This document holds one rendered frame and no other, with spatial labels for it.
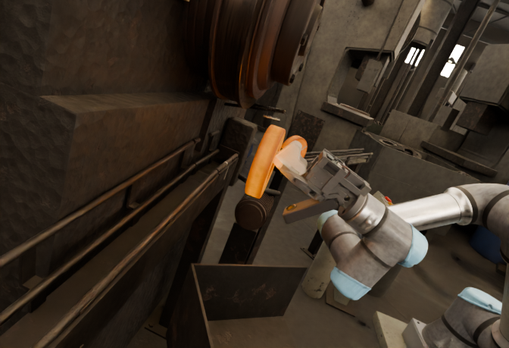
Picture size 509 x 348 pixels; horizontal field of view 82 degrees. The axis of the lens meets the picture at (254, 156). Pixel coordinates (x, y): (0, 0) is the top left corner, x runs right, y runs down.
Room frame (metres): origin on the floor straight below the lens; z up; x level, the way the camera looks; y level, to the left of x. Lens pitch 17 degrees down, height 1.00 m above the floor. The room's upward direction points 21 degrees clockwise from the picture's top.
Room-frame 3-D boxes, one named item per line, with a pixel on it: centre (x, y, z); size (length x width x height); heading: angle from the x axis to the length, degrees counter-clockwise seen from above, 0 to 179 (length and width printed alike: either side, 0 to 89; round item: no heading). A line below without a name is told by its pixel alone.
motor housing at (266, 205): (1.11, -0.08, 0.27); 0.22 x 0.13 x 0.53; 173
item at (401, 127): (4.65, -2.21, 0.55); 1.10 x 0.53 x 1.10; 13
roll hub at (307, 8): (0.79, 0.00, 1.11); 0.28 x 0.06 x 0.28; 173
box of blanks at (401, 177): (3.08, -1.47, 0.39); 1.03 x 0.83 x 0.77; 98
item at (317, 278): (1.37, -0.55, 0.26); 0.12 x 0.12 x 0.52
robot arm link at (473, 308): (0.81, -0.82, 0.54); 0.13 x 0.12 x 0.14; 14
